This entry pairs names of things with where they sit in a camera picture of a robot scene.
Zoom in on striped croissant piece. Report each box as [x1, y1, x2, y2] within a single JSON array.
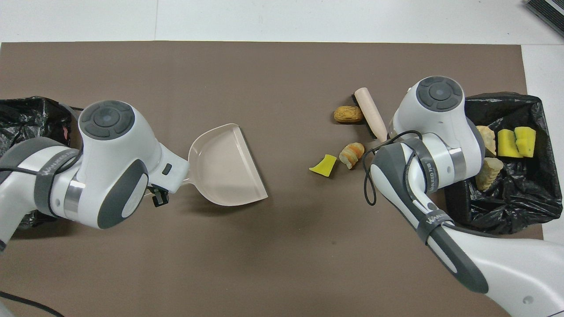
[[338, 142, 366, 170]]

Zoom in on dark ribbed panel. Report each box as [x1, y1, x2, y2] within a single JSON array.
[[525, 0, 564, 38]]

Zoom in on brown table mat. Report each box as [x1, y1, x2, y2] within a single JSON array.
[[0, 41, 553, 317]]

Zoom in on yellow green scouring sponge piece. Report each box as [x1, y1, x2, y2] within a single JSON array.
[[514, 126, 537, 158]]

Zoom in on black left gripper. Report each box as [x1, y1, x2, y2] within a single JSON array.
[[148, 185, 170, 207]]

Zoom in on beige plastic dustpan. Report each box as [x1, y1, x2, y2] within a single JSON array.
[[182, 123, 269, 206]]

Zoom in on round brown bread roll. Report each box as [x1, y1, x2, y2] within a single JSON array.
[[333, 106, 364, 124]]

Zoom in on pale bread chunk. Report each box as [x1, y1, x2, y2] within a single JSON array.
[[476, 125, 497, 158]]

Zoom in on beige hand brush black bristles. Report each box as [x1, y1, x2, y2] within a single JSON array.
[[351, 87, 388, 142]]

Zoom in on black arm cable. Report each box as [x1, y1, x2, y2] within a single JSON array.
[[0, 291, 67, 317], [364, 130, 423, 206]]

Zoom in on orange striped croissant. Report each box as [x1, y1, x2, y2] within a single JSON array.
[[475, 157, 504, 192]]

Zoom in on small yellow sponge wedge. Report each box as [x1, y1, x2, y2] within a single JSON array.
[[309, 154, 338, 178]]

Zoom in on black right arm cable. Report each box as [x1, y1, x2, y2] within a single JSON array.
[[364, 130, 423, 206]]

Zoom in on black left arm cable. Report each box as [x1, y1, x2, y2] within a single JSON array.
[[0, 291, 67, 317]]

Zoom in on black bag lined bin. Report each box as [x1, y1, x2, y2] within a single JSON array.
[[0, 96, 84, 229], [445, 92, 564, 235]]

